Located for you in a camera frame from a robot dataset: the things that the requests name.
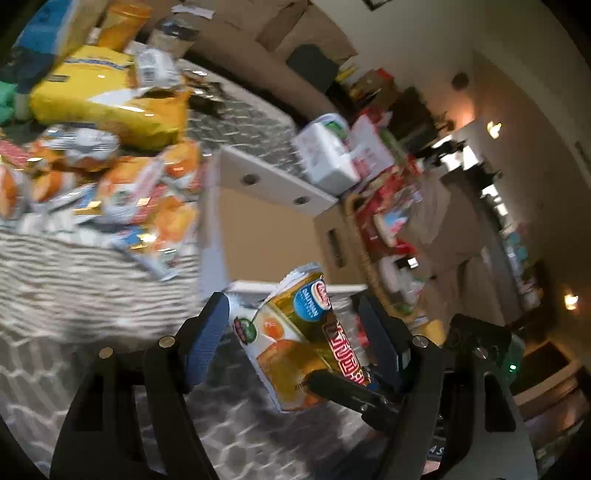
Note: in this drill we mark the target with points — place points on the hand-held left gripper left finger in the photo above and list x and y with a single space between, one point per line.
208 339

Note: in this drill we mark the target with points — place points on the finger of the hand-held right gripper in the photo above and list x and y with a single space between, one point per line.
344 392

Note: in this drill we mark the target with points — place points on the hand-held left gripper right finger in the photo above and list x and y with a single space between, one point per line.
385 350

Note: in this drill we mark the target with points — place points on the orange cake snack packet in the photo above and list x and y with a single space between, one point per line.
286 350

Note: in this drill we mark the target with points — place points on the white-rimmed cardboard box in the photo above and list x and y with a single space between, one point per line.
258 221

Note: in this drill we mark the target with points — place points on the wicker basket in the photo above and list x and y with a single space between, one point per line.
364 258

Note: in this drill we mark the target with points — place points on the grey patterned tablecloth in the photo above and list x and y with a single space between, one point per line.
69 300

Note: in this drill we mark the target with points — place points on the pile of orange snack packets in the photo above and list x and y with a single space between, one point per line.
124 194

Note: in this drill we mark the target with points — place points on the white tissue box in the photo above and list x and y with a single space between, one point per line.
325 154

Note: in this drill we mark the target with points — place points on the red and white box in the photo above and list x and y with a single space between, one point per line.
371 143

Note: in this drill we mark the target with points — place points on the large yellow bag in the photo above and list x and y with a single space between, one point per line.
101 101

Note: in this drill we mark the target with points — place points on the dark grey cushion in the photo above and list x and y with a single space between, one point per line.
314 67

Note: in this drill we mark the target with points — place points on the clear jar with dark lid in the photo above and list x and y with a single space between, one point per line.
173 39

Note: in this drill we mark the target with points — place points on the teal plastic item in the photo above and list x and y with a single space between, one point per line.
7 104

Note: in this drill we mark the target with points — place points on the brown sofa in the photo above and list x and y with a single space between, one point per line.
277 27

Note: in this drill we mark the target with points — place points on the orange plastic jar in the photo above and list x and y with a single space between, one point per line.
122 23

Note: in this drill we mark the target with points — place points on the blue tissue pack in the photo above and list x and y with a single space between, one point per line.
51 32

